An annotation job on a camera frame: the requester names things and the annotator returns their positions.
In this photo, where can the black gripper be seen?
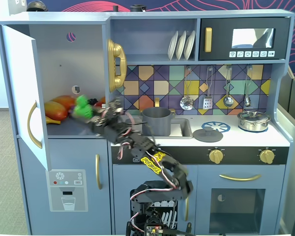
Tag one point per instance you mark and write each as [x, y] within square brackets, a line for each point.
[100, 118]

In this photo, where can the green toy pineapple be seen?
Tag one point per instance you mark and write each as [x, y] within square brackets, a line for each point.
[82, 108]

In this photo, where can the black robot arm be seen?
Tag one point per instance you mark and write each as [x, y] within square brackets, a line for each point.
[177, 177]

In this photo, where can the blue cabinet door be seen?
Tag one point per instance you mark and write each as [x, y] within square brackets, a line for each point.
[19, 86]

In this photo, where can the small orange toy fruit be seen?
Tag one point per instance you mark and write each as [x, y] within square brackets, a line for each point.
[102, 100]

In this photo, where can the dark purple toy fruit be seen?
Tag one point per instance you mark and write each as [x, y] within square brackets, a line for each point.
[92, 101]

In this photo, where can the orange red toy mango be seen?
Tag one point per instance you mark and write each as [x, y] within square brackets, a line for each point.
[65, 99]
[55, 111]

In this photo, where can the blue toy kitchen unit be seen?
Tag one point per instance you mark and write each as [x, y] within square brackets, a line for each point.
[73, 152]

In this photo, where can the yellow toy banana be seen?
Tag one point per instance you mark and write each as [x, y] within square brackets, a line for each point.
[52, 121]

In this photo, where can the gray toy pot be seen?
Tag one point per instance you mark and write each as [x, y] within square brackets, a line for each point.
[157, 123]

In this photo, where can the gold toy faucet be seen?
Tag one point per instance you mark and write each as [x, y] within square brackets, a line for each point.
[157, 102]

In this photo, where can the gold toy telephone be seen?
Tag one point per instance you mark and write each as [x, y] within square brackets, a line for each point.
[118, 51]

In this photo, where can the gray toy sink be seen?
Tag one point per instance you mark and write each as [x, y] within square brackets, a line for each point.
[184, 127]

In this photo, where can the steel skimmer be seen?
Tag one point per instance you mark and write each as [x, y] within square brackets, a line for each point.
[186, 103]

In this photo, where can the white toy plate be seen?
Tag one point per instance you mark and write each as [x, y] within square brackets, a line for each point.
[172, 46]
[181, 45]
[189, 45]

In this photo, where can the steel slotted spatula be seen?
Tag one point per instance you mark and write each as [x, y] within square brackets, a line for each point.
[207, 103]

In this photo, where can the gray pot lid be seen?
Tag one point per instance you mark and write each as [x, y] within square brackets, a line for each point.
[207, 135]

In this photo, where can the small black cylinder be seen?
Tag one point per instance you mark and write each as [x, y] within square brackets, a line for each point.
[115, 8]

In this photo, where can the gold stove knob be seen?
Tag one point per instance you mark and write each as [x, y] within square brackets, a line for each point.
[216, 156]
[267, 156]

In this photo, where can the robot controller board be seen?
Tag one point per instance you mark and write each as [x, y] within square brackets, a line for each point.
[153, 229]

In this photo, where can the steel ladle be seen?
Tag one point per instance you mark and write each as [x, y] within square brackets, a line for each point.
[228, 100]

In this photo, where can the black helmet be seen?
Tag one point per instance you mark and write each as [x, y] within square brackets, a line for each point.
[37, 6]

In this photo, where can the steel spoon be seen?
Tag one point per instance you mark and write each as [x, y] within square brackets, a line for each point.
[247, 100]

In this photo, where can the black toy microwave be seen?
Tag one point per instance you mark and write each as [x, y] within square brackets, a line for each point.
[223, 24]

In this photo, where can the steel pot with lid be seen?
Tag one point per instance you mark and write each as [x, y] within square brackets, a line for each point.
[254, 121]

